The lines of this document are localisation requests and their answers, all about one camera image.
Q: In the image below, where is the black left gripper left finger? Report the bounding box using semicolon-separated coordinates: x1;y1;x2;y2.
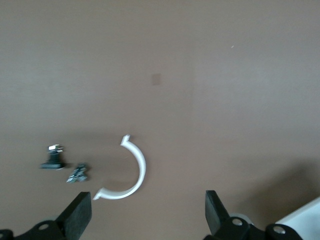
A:
0;191;92;240

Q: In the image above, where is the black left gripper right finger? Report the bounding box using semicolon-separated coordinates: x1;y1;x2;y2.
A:
203;190;302;240

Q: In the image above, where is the white drawer cabinet housing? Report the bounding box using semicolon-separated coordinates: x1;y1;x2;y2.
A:
274;196;320;240

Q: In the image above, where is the small metal fitting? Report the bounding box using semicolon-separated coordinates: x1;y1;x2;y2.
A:
66;162;90;184

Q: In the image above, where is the white semicircular plastic bracket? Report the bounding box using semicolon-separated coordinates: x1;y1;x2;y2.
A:
92;134;147;201

